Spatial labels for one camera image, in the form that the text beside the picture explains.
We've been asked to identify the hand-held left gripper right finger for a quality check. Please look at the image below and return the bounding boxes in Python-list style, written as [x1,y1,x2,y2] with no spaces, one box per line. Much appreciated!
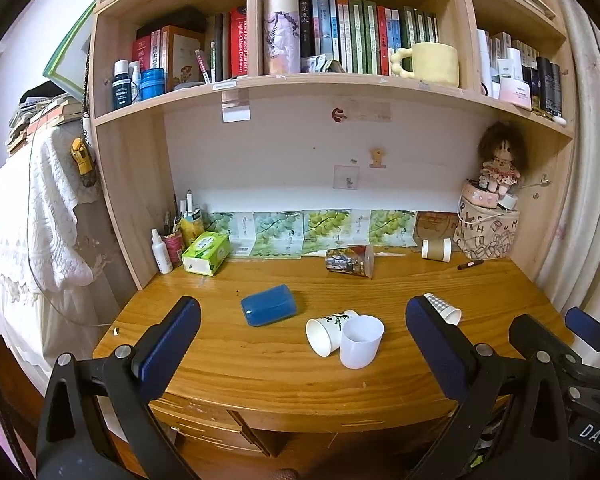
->
[405,294,572,480]

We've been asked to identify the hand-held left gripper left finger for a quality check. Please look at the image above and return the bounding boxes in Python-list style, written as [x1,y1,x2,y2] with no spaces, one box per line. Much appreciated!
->
[35,296,202,480]

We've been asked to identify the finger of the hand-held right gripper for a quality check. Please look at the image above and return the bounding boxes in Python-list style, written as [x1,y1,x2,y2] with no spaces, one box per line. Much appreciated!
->
[509,313,600,411]
[564,306,600,362]

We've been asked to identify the white panda print paper cup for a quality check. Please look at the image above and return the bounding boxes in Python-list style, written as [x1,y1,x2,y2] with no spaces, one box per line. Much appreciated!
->
[305,309,360,359]

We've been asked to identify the small checkered paper cup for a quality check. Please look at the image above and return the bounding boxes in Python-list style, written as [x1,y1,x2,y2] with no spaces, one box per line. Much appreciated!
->
[424,292,463,326]

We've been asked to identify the translucent white plastic cup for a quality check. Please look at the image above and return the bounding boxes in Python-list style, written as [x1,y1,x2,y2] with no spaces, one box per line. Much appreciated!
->
[339,315,385,370]

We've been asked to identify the brown paper cup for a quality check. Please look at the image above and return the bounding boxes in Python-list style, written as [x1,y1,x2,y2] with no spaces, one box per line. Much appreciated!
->
[421,238,452,262]

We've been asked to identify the printed plastic cup red lid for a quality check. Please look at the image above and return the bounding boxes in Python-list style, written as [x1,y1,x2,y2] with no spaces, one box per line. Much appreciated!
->
[324,244,375,280]

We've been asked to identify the wooden desk drawer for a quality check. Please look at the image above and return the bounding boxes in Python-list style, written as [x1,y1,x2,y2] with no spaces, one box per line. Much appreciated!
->
[147,400,253,453]

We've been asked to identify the white spray bottle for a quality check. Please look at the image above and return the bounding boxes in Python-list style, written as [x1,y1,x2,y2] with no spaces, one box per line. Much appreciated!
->
[150,228,174,275]

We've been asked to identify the green tissue box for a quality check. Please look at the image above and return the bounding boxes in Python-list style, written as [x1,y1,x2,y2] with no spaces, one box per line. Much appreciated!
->
[181,231,231,276]

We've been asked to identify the letter print fabric bag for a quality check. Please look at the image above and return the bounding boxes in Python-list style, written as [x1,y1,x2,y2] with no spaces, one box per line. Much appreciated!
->
[453,199,522,261]

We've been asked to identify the blue plastic box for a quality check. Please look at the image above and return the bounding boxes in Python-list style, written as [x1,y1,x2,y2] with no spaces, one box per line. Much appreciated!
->
[240,284,298,329]

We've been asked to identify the pen holder with pens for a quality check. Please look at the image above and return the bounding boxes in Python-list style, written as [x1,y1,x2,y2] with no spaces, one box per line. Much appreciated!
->
[179,209,206,252]

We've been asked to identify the grape print paper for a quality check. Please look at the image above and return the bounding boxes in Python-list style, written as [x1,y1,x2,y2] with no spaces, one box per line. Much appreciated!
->
[249,211,304,260]
[301,209,354,257]
[367,208,417,248]
[206,211,255,257]

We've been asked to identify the pink round box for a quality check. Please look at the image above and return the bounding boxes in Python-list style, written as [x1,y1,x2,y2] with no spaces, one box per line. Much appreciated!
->
[460,179,502,209]

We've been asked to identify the white curtain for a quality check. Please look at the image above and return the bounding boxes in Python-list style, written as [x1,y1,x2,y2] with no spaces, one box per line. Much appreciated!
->
[530,0,600,323]

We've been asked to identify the brown haired doll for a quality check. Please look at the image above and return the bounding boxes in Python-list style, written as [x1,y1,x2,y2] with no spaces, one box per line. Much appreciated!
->
[477,122,529,202]

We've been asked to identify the white lace cloth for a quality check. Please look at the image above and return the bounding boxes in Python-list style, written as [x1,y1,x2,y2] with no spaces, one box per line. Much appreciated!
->
[0,124,112,321]

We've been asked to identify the wooden bookshelf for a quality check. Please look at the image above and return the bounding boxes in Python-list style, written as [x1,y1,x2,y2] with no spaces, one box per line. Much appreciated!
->
[86,0,578,292]

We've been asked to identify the black cosmetic bottles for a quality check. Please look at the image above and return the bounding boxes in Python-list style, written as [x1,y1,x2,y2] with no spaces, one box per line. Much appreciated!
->
[534,56,564,117]

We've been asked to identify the clear tape strip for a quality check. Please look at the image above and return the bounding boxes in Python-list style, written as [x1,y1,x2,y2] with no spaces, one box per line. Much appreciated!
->
[221,87,251,123]

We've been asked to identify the dark blue bottle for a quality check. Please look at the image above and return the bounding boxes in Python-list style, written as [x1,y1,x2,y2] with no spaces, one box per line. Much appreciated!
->
[112,59,133,111]

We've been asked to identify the blue lidded jar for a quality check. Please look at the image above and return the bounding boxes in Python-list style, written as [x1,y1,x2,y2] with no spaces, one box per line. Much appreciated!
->
[138,68,167,101]

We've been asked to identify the stack of old books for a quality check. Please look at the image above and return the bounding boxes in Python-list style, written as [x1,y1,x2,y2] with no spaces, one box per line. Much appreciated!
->
[7,91,89,157]

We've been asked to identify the white cosmetic bottle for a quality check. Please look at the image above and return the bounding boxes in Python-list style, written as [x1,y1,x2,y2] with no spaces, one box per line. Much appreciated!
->
[477,28,494,97]

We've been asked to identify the pale yellow mug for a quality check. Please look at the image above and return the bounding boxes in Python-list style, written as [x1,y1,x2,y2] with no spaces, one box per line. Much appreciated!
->
[389,42,460,89]

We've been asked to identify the green framed board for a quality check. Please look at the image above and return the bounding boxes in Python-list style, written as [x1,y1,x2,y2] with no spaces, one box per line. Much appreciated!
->
[43,0,99,104]

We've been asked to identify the red dictionary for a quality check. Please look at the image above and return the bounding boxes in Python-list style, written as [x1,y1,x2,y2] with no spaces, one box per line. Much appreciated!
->
[228,5,249,79]

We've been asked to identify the row of books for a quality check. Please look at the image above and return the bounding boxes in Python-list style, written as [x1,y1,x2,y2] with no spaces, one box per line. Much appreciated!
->
[299,0,440,77]

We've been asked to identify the floral print cylinder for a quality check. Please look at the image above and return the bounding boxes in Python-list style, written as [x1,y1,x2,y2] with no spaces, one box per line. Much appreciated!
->
[262,0,302,75]

